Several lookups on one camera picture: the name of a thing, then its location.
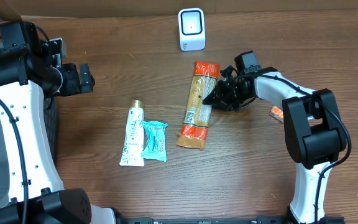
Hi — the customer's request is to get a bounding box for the orange spaghetti packet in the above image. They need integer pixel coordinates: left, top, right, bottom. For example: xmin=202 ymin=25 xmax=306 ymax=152
xmin=177 ymin=60 xmax=220 ymax=150

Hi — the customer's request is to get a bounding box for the orange white carton box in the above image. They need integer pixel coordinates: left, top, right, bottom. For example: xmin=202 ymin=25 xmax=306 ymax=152
xmin=269 ymin=106 xmax=284 ymax=123

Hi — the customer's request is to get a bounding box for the teal tissue packet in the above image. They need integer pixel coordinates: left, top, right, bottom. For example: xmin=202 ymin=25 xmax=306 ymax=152
xmin=141 ymin=121 xmax=168 ymax=162

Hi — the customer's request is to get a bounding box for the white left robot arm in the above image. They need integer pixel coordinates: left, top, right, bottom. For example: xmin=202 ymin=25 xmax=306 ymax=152
xmin=0 ymin=21 xmax=124 ymax=223

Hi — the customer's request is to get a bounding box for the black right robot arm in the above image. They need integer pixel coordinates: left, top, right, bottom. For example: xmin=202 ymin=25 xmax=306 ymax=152
xmin=203 ymin=51 xmax=351 ymax=223

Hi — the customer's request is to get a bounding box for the white barcode scanner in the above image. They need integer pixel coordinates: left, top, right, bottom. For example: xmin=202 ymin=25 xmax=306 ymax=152
xmin=178 ymin=7 xmax=206 ymax=52

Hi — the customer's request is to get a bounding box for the white gold tube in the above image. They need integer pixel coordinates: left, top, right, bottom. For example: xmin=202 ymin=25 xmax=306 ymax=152
xmin=119 ymin=100 xmax=145 ymax=167

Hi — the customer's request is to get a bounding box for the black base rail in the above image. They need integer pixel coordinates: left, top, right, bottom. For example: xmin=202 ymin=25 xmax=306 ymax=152
xmin=113 ymin=215 xmax=346 ymax=224

